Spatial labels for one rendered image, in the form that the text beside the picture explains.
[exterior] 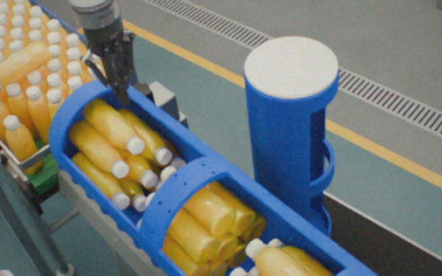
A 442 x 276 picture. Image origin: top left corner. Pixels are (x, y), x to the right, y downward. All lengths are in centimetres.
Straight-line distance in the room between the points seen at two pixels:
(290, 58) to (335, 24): 189
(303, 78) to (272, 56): 14
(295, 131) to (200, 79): 164
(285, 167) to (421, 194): 104
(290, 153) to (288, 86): 24
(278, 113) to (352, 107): 144
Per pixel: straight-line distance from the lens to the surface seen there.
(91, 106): 156
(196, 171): 128
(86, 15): 118
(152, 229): 129
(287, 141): 183
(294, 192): 202
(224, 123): 310
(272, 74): 177
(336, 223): 251
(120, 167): 147
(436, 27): 374
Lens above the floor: 220
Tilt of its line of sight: 46 degrees down
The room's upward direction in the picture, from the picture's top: 9 degrees counter-clockwise
